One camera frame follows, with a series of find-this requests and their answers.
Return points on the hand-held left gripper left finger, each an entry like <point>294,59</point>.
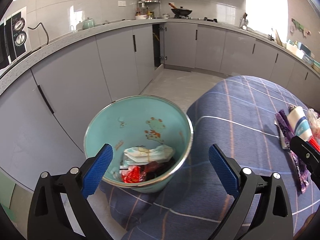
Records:
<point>98,170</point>

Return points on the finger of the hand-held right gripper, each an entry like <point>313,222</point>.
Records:
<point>306,155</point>

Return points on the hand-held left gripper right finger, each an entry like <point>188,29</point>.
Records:
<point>223,172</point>

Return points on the red foam net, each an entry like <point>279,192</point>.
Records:
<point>315,143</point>

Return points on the purple snack wrapper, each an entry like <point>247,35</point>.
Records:
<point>287,130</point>

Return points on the white blue paper cup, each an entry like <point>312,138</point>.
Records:
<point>300,123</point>

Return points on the red plastic bag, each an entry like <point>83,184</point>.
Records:
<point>132,176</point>

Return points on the clear red-printed plastic bag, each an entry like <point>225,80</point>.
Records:
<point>314,120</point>

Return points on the white printed plastic bag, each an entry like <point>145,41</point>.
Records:
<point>147,155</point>

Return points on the teal cartoon trash bin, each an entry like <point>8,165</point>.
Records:
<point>130,122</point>

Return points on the blue plaid tablecloth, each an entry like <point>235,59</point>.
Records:
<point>237,120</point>

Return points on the green basin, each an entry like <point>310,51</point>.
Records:
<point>316,65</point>

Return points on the grey base cabinets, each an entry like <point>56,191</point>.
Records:
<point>75,62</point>

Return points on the hanging cloths on hooks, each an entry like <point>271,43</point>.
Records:
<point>300,27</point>

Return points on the grey speckled kitchen countertop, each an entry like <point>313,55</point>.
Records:
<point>25,60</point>

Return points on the pale green kettle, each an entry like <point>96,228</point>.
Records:
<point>87,24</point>

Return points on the knife and utensil holder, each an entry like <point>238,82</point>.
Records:
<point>243,22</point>

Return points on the bright window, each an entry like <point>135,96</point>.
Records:
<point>265,10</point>

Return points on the gas stove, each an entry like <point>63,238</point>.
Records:
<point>205,18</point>

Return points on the countertop oven with knobs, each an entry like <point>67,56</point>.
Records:
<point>15,37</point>

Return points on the white bowl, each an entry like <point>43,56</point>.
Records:
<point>141,17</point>

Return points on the black wok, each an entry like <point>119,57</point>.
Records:
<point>181,11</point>

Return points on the small glass jar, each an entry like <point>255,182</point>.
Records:
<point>165,16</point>

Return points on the metal spice rack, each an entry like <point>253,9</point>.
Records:
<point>149,2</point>

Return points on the white wall outlet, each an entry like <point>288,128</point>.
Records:
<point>122,3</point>

